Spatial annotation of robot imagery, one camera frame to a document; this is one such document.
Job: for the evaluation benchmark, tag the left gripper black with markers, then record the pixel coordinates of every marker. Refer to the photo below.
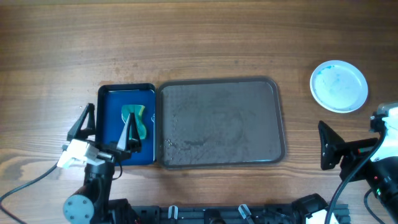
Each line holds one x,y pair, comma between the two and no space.
112,150

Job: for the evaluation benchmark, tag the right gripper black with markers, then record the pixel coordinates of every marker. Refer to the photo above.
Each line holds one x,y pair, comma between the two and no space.
342,150

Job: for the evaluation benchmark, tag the green yellow sponge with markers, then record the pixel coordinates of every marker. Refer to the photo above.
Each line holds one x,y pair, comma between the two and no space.
138,111

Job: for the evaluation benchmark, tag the white plate front stained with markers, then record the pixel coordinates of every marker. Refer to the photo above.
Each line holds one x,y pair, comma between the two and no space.
339,86

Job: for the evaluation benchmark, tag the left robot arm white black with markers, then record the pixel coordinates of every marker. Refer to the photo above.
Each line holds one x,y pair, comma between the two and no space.
91,203

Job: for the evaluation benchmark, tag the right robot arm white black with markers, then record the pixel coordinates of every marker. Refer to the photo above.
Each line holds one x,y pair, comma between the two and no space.
373,160

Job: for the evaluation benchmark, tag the blue water tray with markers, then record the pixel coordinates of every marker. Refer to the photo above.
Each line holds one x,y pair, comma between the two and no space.
109,125

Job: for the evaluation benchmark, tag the dark brown serving tray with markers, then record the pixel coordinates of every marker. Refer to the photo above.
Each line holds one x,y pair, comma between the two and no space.
219,122

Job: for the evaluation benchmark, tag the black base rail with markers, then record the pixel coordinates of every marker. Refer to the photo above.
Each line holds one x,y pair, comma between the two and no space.
217,214

